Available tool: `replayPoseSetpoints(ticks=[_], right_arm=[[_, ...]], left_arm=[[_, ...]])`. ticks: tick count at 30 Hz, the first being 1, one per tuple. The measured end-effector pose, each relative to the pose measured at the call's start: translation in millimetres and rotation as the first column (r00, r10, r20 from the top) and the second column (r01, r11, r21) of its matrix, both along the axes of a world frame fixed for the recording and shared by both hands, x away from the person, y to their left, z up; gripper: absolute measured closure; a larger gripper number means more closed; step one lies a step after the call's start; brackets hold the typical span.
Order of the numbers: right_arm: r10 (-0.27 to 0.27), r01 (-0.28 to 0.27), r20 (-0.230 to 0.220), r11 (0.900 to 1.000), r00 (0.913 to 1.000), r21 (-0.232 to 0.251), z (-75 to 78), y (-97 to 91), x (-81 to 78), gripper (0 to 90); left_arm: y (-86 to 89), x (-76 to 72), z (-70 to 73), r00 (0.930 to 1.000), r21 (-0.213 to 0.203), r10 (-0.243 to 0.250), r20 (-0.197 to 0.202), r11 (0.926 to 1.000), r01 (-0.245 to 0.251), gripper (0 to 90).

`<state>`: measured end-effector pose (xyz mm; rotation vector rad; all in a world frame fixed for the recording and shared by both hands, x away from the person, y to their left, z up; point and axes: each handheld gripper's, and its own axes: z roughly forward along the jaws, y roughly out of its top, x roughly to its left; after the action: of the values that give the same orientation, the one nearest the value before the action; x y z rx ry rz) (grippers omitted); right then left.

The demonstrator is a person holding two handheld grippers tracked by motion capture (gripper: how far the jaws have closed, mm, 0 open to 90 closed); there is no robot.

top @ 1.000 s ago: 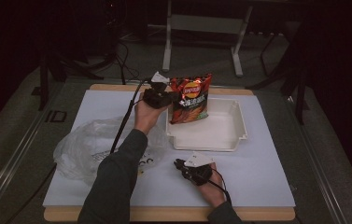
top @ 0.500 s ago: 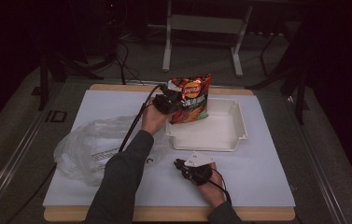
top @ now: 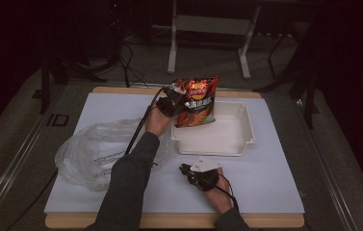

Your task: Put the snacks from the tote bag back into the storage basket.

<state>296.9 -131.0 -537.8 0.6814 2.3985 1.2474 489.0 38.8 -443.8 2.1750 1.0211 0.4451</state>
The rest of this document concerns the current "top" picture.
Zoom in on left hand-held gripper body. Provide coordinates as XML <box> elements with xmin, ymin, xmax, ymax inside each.
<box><xmin>155</xmin><ymin>84</ymin><xmax>189</xmax><ymax>117</ymax></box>

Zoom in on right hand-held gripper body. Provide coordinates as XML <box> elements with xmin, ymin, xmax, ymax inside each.
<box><xmin>187</xmin><ymin>156</ymin><xmax>222</xmax><ymax>193</ymax></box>

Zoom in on red chip bag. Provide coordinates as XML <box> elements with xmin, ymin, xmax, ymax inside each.
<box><xmin>172</xmin><ymin>74</ymin><xmax>220</xmax><ymax>129</ymax></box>

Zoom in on white plastic bin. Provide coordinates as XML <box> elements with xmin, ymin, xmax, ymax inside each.
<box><xmin>170</xmin><ymin>99</ymin><xmax>257</xmax><ymax>158</ymax></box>

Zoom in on clear plastic bag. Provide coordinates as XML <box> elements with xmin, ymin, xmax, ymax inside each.
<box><xmin>54</xmin><ymin>117</ymin><xmax>174</xmax><ymax>193</ymax></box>

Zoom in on person's right hand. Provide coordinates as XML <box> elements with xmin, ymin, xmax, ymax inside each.
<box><xmin>205</xmin><ymin>167</ymin><xmax>235</xmax><ymax>216</ymax></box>

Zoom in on person's left hand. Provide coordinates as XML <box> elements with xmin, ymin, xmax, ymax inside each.
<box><xmin>144</xmin><ymin>101</ymin><xmax>174</xmax><ymax>139</ymax></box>

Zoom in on white table mat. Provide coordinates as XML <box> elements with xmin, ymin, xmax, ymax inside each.
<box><xmin>43</xmin><ymin>91</ymin><xmax>306</xmax><ymax>215</ymax></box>

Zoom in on black metal stand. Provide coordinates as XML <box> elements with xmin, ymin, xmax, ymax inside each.
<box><xmin>252</xmin><ymin>17</ymin><xmax>321</xmax><ymax>130</ymax></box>
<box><xmin>39</xmin><ymin>0</ymin><xmax>109</xmax><ymax>116</ymax></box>

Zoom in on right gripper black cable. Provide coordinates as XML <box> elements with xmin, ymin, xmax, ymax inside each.
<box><xmin>201</xmin><ymin>174</ymin><xmax>241</xmax><ymax>214</ymax></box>

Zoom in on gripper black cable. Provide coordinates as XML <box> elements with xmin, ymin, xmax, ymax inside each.
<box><xmin>7</xmin><ymin>88</ymin><xmax>166</xmax><ymax>231</ymax></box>
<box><xmin>201</xmin><ymin>174</ymin><xmax>241</xmax><ymax>214</ymax></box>

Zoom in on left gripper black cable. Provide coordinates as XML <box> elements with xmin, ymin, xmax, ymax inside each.
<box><xmin>7</xmin><ymin>88</ymin><xmax>166</xmax><ymax>231</ymax></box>

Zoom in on black floor cables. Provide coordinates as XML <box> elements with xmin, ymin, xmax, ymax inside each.
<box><xmin>117</xmin><ymin>41</ymin><xmax>150</xmax><ymax>90</ymax></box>

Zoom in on white metal desk frame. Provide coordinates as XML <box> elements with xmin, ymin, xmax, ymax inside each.
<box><xmin>167</xmin><ymin>0</ymin><xmax>262</xmax><ymax>81</ymax></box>

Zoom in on aluminium floor rail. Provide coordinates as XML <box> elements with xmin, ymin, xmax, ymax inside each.
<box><xmin>0</xmin><ymin>84</ymin><xmax>71</xmax><ymax>231</ymax></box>
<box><xmin>293</xmin><ymin>98</ymin><xmax>360</xmax><ymax>231</ymax></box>

